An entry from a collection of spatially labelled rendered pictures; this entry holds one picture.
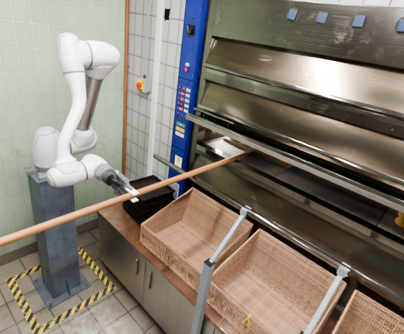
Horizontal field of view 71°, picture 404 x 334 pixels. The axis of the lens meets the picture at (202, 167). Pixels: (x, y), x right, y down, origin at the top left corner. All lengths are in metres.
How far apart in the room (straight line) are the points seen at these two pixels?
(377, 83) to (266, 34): 0.60
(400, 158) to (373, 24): 0.57
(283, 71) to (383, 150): 0.60
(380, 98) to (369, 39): 0.25
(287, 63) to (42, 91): 1.65
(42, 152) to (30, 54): 0.72
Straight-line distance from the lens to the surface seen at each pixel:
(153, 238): 1.87
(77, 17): 2.39
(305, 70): 1.56
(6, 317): 2.54
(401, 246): 1.61
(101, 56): 1.60
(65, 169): 1.48
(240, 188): 1.88
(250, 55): 1.73
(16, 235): 1.18
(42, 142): 1.86
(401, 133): 1.46
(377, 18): 1.48
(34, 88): 2.33
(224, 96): 1.84
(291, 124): 1.60
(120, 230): 2.12
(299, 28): 1.59
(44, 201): 1.98
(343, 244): 1.69
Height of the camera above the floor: 1.93
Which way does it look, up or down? 26 degrees down
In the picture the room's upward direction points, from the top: 9 degrees clockwise
